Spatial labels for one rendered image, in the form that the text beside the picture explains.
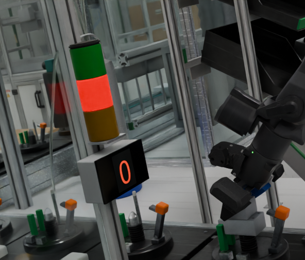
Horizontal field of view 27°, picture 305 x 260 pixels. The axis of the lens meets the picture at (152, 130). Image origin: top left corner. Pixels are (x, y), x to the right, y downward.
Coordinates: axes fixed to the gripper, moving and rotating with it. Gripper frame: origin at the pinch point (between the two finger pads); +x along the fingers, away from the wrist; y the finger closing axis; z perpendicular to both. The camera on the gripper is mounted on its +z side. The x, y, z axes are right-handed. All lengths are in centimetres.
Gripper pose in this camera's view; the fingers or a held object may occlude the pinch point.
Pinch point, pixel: (236, 200)
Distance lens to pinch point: 117.7
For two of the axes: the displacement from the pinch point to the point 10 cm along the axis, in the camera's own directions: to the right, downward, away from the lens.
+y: -5.5, 2.7, -7.9
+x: -3.6, 7.8, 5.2
